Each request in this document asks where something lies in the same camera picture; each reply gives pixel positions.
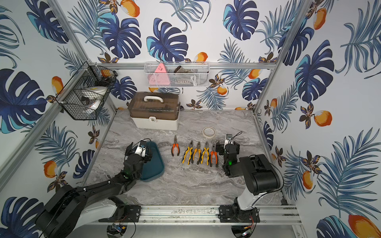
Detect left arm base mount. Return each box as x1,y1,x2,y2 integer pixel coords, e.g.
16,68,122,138
98,196,141,223

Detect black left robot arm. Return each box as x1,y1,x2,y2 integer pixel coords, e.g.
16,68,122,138
35,138,153,238

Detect yellow combination pliers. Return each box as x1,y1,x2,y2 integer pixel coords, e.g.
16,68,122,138
182,140,193,165

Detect white wire wall basket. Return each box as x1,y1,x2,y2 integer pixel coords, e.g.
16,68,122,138
144,61,210,88

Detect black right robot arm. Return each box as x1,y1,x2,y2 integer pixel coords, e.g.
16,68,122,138
216,142,283,211

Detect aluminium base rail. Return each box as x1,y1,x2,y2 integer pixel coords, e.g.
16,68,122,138
58,204,303,226

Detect orange long-nose pliers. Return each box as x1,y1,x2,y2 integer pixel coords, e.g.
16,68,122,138
171,135,180,157

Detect yellow black pliers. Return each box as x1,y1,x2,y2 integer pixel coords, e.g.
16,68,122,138
199,141,209,166

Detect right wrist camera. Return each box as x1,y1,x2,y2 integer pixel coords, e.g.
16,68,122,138
224,134,233,146

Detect white item in black basket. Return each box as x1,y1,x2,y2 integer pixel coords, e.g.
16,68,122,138
80,86,107,114

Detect teal plastic storage tray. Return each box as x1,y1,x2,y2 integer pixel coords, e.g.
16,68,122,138
140,141,165,182

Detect pink triangle item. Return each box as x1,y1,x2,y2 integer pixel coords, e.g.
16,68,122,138
148,63,171,87

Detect amber handled combination pliers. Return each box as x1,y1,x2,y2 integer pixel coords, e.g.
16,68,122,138
191,142,201,164

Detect brown and white toolbox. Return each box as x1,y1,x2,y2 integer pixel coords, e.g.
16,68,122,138
128,92,181,131

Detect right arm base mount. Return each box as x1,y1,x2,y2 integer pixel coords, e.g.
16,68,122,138
217,204,261,223

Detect black wire wall basket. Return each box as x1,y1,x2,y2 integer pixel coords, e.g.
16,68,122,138
56,62,118,121

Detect white masking tape roll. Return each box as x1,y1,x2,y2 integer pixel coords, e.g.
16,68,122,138
202,127,216,139

